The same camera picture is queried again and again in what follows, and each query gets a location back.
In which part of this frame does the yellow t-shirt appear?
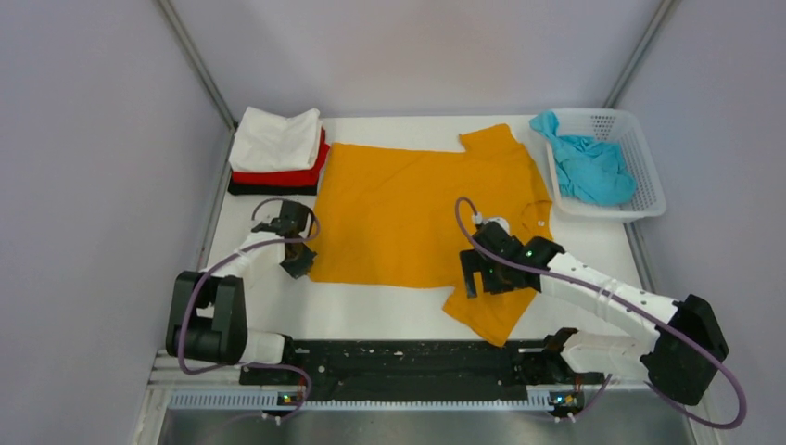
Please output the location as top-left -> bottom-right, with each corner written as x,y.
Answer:
310,124 -> 551,346

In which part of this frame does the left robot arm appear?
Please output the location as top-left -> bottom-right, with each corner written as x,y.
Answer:
165,198 -> 320,384

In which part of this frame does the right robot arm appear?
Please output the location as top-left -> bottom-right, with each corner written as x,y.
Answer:
461,218 -> 729,406

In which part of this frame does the red folded t-shirt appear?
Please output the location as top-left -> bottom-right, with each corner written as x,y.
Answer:
231,129 -> 330,186

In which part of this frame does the black folded t-shirt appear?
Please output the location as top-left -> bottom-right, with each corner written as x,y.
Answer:
227,179 -> 318,196

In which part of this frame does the white folded t-shirt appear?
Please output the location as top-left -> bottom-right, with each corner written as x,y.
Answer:
229,107 -> 323,173

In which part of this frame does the blue t-shirt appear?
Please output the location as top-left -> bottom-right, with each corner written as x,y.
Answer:
529,110 -> 638,207

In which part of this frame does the white plastic basket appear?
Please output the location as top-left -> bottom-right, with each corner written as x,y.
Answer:
546,108 -> 666,223

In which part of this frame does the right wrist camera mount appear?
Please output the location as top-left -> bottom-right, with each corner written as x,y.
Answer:
472,212 -> 511,235

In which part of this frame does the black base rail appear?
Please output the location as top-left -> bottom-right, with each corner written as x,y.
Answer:
239,340 -> 603,402

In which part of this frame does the aluminium frame rail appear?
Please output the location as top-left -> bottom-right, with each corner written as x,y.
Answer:
132,353 -> 728,444

